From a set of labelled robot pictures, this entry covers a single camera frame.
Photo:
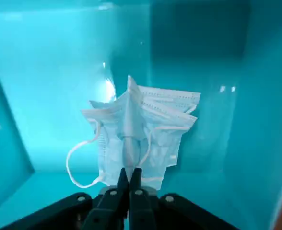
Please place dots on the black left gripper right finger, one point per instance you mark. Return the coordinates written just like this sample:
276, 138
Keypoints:
143, 208

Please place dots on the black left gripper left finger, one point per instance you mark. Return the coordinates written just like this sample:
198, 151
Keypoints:
107, 208

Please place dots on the blue used mask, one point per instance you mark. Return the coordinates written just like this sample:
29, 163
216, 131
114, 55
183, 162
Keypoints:
155, 115

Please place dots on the blue plastic box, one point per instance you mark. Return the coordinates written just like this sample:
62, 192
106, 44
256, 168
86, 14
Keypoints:
35, 72

